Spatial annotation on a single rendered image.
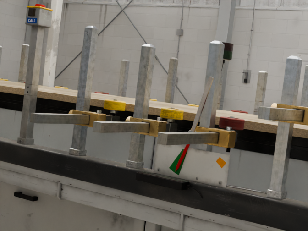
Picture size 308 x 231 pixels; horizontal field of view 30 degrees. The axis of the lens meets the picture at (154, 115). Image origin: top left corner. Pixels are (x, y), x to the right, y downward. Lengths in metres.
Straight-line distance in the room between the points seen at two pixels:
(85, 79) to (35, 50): 0.27
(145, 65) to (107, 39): 9.17
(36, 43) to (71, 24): 9.46
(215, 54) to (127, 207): 0.60
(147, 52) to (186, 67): 8.16
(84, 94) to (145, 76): 0.26
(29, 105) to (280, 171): 1.00
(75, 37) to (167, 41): 2.15
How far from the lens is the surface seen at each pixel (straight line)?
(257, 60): 9.49
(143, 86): 1.90
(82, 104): 2.04
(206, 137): 1.68
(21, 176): 2.29
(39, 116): 1.83
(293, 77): 1.67
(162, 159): 1.84
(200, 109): 1.73
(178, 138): 1.53
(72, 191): 2.12
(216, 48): 1.77
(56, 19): 3.49
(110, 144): 2.24
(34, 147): 2.17
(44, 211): 2.53
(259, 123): 1.91
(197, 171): 1.78
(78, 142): 2.06
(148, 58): 1.89
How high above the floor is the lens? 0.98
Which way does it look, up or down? 3 degrees down
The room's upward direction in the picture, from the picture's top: 7 degrees clockwise
